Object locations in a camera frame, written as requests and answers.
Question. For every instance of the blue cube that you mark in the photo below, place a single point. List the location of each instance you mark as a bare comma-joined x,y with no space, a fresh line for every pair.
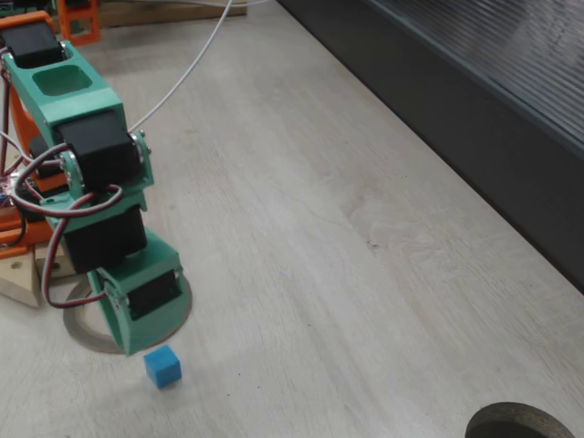
162,367

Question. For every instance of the orange leader robot arm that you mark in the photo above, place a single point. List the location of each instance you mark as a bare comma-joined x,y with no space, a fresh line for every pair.
82,40

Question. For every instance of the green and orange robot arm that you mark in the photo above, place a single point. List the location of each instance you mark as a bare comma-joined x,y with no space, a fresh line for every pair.
91,105

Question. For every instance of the pale wooden plank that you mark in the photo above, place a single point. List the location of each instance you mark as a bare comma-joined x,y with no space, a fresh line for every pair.
18,283

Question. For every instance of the red controller board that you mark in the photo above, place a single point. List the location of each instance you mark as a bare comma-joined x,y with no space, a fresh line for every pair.
7,186

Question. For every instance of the grey translucent desk partition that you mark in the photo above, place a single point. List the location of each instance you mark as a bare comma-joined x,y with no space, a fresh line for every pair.
456,91

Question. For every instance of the orange board mount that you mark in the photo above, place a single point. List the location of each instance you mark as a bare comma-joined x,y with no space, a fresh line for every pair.
7,219

